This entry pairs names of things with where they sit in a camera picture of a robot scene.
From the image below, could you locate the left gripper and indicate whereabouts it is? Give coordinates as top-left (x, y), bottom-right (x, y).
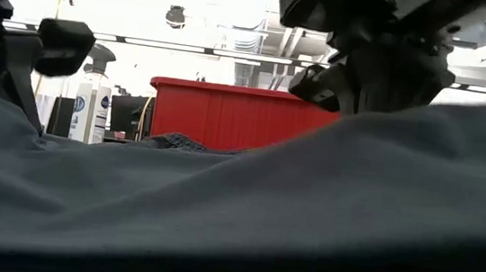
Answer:
top-left (0, 0), bottom-right (102, 142)

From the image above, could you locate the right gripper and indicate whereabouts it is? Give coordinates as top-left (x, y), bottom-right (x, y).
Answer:
top-left (285, 5), bottom-right (463, 128)

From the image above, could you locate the navy garment with logo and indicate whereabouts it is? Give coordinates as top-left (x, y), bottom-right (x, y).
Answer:
top-left (0, 49), bottom-right (486, 272)

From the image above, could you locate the red plastic laundry bin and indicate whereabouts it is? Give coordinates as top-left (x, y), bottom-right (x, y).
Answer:
top-left (143, 75), bottom-right (344, 164)

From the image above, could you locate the clear spray bottle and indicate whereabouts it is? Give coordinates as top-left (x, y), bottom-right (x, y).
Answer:
top-left (67, 41), bottom-right (119, 147)

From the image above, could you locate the black monitor behind bottle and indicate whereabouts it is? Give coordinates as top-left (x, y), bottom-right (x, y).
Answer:
top-left (107, 93), bottom-right (157, 144)

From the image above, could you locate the long ceiling light strip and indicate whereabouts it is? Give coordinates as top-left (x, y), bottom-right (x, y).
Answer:
top-left (1, 20), bottom-right (486, 95)

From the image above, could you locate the yellow ceiling cable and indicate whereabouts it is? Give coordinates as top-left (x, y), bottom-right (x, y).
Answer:
top-left (135, 93), bottom-right (158, 143)

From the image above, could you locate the wide silver ventilation duct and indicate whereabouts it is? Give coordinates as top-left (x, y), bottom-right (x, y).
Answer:
top-left (211, 0), bottom-right (271, 88)

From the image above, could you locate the black ceiling camera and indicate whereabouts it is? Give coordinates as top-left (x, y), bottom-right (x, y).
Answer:
top-left (162, 4), bottom-right (189, 31)

